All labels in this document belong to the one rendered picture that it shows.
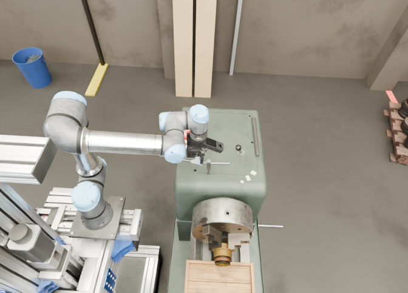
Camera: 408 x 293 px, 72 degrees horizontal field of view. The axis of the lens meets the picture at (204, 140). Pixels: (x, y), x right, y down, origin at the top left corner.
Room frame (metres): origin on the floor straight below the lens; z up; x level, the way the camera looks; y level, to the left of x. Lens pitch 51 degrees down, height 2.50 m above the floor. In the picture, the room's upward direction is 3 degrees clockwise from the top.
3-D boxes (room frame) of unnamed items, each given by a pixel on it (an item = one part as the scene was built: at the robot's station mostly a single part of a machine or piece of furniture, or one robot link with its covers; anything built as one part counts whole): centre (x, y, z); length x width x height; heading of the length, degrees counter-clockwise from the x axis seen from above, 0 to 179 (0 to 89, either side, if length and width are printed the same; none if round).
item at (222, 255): (0.44, -0.11, 1.08); 0.09 x 0.09 x 0.09; 0
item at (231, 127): (0.99, -0.09, 1.06); 0.59 x 0.48 x 0.39; 0
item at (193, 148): (0.78, 0.03, 1.52); 0.09 x 0.08 x 0.12; 91
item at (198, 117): (0.78, 0.03, 1.67); 0.09 x 0.08 x 0.11; 97
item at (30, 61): (2.92, 2.19, 0.22); 0.38 x 0.36 x 0.44; 89
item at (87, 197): (0.59, 0.51, 1.33); 0.13 x 0.12 x 0.14; 7
